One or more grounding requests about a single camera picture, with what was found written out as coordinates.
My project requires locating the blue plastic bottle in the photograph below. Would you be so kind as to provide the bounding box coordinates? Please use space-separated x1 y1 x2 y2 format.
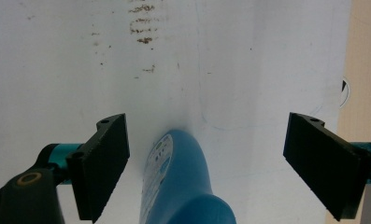
138 129 237 224

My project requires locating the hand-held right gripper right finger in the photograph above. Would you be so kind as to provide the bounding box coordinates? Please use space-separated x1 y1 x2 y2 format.
282 112 371 222

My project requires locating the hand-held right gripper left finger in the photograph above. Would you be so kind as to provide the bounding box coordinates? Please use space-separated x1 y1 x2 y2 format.
36 113 131 224

